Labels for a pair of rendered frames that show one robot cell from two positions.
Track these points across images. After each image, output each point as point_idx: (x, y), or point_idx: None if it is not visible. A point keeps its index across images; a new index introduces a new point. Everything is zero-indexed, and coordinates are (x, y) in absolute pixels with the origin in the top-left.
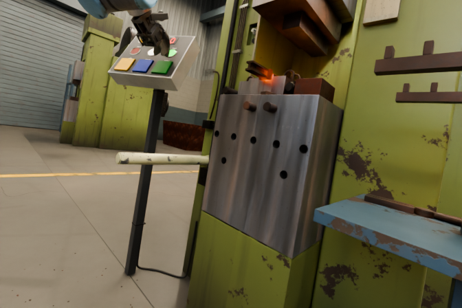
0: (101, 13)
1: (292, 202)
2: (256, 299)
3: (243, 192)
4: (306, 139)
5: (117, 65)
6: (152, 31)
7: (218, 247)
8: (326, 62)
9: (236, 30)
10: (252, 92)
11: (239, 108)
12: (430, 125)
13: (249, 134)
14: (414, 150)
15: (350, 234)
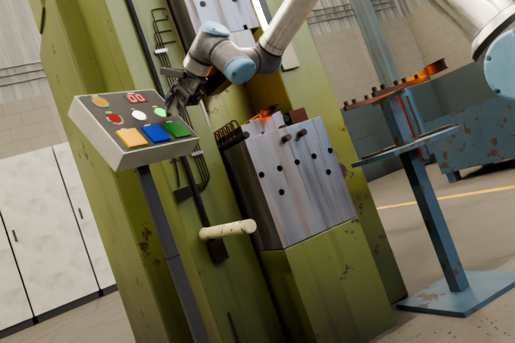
0: (248, 80)
1: (341, 184)
2: (356, 259)
3: (310, 203)
4: (328, 144)
5: (127, 142)
6: (200, 89)
7: (316, 259)
8: (210, 100)
9: (159, 77)
10: (259, 131)
11: (272, 144)
12: (338, 122)
13: (292, 159)
14: (339, 137)
15: (405, 151)
